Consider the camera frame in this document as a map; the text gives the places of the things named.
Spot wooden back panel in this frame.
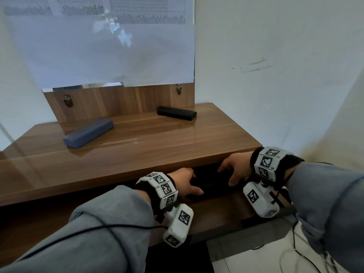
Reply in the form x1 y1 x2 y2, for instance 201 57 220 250
43 82 196 124

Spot wooden pull-out shelf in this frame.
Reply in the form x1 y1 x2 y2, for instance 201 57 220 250
0 183 297 263

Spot person's right hand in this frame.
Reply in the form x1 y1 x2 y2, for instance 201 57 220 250
217 152 254 187

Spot left wrist marker band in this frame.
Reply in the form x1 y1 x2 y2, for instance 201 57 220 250
135 172 179 216

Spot person's left forearm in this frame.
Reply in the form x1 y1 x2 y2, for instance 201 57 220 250
0 185 155 273

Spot person's left hand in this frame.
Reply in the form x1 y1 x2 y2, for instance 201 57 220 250
167 168 204 201

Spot person's right forearm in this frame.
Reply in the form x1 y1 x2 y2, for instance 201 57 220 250
286 162 364 273

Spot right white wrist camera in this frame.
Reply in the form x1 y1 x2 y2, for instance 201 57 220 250
242 181 281 219

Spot black glasses case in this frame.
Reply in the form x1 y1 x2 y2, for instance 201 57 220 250
157 106 197 121
191 166 231 198

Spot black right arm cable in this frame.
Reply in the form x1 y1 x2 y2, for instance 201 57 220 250
273 162 364 256

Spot blue-grey glasses case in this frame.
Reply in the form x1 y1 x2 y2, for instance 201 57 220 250
63 118 115 149

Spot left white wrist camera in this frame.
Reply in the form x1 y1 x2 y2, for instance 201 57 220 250
163 203 195 248

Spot wooden dressing table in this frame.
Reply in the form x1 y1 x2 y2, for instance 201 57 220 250
0 102 263 208

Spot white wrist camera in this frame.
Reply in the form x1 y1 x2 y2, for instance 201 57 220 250
163 203 195 248
242 181 281 219

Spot wrist marker band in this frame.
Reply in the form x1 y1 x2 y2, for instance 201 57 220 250
250 147 305 191
135 172 179 216

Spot right wrist marker band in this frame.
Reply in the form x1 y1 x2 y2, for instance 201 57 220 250
250 147 305 191

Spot wall mirror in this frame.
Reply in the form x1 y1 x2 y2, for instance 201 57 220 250
0 0 196 93

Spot black floor cables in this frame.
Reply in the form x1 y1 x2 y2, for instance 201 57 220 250
279 220 337 273

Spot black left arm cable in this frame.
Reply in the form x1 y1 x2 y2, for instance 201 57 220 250
70 211 169 273

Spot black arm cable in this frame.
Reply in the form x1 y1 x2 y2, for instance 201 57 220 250
273 162 364 256
70 211 169 273

